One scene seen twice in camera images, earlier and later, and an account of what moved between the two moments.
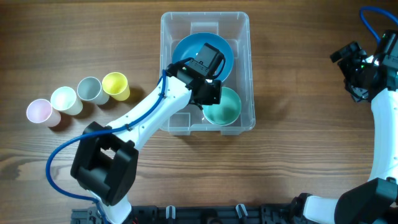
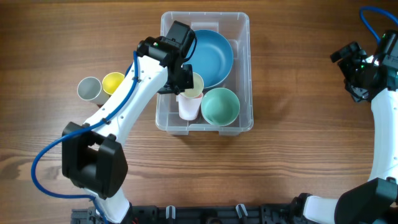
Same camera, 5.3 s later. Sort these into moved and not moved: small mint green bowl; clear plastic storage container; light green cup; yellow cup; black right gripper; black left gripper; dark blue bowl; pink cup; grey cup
Moved: light green cup; black left gripper; pink cup
Not moved: clear plastic storage container; black right gripper; dark blue bowl; small mint green bowl; yellow cup; grey cup
